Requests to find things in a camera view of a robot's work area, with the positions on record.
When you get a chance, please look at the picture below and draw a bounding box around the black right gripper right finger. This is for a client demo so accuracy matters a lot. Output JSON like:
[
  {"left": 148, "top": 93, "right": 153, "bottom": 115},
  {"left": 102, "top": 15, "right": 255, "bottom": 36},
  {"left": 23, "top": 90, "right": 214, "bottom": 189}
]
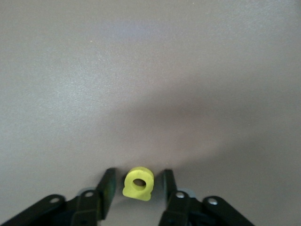
[{"left": 158, "top": 169, "right": 256, "bottom": 226}]

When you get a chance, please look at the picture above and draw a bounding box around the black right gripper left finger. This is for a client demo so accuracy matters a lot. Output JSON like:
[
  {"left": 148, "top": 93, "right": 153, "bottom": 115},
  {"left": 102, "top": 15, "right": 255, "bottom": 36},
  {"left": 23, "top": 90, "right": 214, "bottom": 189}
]
[{"left": 0, "top": 167, "right": 117, "bottom": 226}]

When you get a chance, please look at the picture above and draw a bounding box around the yellow foam letter with hole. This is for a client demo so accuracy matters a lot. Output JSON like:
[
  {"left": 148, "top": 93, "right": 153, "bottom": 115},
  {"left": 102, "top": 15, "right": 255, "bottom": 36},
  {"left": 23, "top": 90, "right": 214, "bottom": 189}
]
[{"left": 122, "top": 166, "right": 154, "bottom": 202}]

